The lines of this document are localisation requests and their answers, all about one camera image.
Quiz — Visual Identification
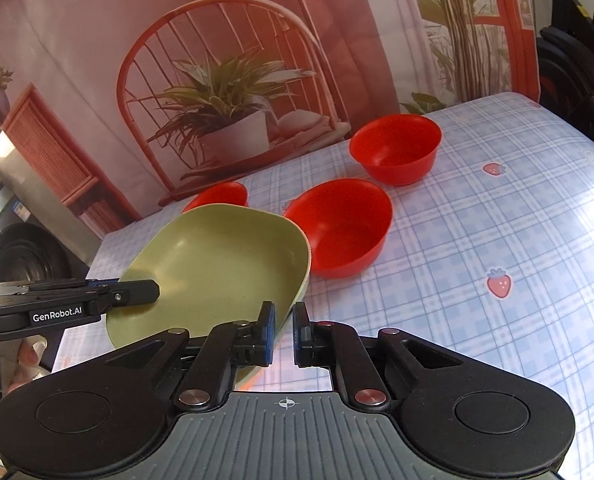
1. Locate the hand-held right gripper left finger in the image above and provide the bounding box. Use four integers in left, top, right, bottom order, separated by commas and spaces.
104, 301, 276, 408

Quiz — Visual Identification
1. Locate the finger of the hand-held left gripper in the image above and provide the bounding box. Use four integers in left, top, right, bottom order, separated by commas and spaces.
100, 280, 161, 307
27, 278, 121, 291

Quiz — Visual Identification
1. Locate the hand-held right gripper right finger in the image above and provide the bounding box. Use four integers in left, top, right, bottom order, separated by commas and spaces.
293, 301, 464, 408

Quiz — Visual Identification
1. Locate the green plate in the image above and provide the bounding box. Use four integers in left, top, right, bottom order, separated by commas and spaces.
106, 203, 312, 392

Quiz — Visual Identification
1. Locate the person's left hand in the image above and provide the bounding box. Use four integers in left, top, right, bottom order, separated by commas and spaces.
6, 338, 52, 397

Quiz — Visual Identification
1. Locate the washing machine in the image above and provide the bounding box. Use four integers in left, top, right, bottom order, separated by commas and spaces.
0, 150, 95, 286

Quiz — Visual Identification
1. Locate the large red bowl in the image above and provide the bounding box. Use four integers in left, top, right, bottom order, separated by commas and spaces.
283, 178, 394, 277

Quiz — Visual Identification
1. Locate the small red bowl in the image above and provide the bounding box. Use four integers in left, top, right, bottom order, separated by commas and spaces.
181, 181, 249, 215

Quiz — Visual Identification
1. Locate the checked strawberry tablecloth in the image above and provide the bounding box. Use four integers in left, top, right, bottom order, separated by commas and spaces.
52, 91, 594, 461

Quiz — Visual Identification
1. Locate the deep red bowl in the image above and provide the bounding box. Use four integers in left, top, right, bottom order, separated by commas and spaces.
349, 114, 443, 187

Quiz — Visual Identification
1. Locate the printed backdrop cloth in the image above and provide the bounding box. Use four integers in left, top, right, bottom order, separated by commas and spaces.
0, 0, 542, 241

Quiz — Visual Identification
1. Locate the black exercise bike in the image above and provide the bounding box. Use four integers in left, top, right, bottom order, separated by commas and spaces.
534, 0, 594, 161

